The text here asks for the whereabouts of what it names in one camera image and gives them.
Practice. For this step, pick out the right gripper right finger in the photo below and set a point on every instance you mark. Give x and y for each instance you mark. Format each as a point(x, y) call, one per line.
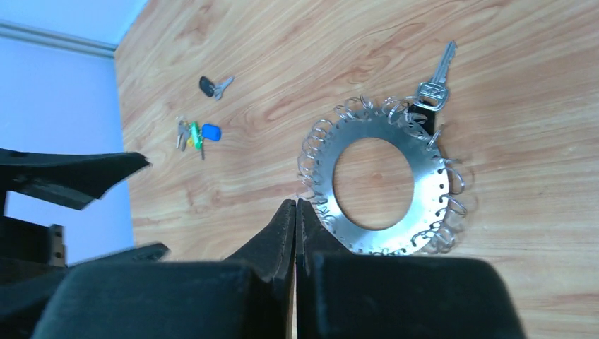
point(346, 295)

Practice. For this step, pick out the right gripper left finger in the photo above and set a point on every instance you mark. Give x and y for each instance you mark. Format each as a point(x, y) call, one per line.
point(247, 295)

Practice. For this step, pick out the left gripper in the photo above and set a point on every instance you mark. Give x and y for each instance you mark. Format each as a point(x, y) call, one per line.
point(33, 257)

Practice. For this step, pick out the black car key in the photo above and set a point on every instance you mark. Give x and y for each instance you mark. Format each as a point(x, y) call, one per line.
point(431, 96)

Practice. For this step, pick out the silver key with black fob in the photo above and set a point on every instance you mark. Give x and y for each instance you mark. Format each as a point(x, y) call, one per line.
point(210, 89)

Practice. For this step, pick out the key bunch with coloured tags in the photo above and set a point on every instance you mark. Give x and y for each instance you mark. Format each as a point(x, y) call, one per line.
point(190, 134)

